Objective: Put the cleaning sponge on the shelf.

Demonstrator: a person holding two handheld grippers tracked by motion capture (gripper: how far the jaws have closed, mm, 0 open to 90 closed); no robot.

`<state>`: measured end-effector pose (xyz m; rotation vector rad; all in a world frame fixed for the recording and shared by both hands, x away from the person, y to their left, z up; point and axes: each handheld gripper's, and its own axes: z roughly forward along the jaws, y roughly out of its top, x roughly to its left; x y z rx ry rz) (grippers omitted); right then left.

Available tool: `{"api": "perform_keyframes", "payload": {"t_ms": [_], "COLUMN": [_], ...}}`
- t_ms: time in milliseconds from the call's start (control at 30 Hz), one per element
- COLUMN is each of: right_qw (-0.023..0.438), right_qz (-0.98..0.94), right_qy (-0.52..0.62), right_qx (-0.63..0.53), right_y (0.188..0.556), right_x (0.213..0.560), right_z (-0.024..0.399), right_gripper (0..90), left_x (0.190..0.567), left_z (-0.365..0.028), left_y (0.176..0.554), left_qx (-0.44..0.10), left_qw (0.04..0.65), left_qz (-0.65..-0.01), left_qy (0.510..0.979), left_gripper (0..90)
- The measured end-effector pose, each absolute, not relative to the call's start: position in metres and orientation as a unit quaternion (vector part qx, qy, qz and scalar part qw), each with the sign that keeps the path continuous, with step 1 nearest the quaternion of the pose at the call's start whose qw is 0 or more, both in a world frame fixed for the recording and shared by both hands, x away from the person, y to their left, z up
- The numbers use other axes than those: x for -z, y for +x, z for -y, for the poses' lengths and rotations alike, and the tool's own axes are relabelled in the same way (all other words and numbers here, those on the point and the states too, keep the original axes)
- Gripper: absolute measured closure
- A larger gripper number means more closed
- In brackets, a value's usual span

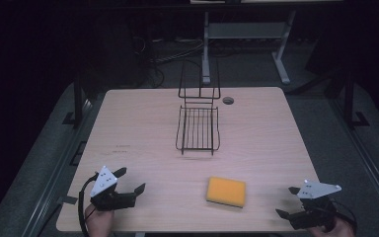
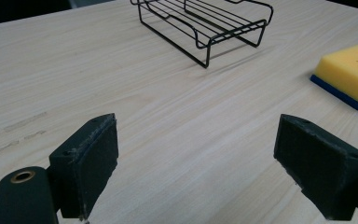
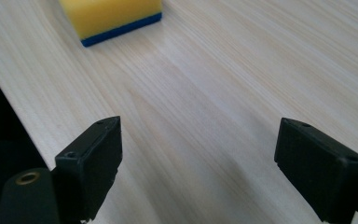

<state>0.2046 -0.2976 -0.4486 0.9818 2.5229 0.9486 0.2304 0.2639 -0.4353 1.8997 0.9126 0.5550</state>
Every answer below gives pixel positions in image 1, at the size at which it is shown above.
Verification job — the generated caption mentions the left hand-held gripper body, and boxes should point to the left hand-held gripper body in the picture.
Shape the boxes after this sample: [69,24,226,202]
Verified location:
[89,165,137,212]

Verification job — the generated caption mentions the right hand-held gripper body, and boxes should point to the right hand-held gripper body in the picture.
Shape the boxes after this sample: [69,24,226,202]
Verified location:
[288,179,342,231]

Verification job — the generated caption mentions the yellow sponge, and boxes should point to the yellow sponge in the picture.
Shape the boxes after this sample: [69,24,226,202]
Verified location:
[205,176,247,209]

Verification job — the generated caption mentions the black wire rack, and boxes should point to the black wire rack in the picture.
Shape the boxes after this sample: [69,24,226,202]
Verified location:
[175,56,221,156]

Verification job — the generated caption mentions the person's left hand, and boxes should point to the person's left hand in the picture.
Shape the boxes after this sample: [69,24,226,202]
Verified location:
[84,202,115,237]

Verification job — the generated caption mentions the person's right hand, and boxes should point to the person's right hand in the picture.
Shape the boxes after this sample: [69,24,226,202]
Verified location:
[309,216,357,237]

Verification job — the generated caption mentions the grey metal stand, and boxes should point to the grey metal stand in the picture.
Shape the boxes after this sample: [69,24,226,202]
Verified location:
[200,9,297,86]

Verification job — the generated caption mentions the black cable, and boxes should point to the black cable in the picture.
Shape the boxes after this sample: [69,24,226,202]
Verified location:
[77,173,99,237]
[332,198,358,231]

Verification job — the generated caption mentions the black metal post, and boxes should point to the black metal post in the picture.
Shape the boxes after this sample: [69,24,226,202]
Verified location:
[341,67,371,130]
[62,70,87,129]

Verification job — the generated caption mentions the bundle of floor cables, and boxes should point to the bundle of floor cables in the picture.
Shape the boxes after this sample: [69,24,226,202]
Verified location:
[131,35,205,89]

